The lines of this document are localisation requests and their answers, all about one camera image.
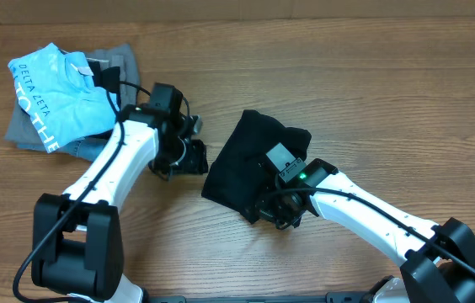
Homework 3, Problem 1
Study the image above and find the black t-shirt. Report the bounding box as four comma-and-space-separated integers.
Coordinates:
201, 109, 312, 224

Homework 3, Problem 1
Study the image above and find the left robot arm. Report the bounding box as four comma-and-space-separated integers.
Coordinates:
13, 83, 208, 302

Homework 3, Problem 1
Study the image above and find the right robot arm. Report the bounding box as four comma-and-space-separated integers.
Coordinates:
256, 156, 475, 303

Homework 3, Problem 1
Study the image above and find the blue denim garment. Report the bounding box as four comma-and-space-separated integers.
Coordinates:
57, 137, 108, 162

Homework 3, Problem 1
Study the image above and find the black folded garment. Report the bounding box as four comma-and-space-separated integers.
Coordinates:
88, 61, 120, 94

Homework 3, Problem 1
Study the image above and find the light blue printed t-shirt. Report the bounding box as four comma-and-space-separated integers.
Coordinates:
5, 43, 119, 153

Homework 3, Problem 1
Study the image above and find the grey folded garment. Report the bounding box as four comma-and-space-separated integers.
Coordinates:
5, 44, 141, 152

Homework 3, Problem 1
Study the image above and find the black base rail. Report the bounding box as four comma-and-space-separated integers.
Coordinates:
147, 291, 374, 303

